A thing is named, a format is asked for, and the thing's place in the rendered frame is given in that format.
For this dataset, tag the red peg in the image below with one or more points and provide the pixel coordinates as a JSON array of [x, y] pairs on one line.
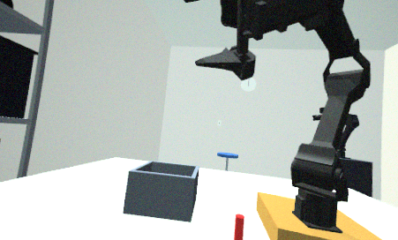
[[239, 227]]

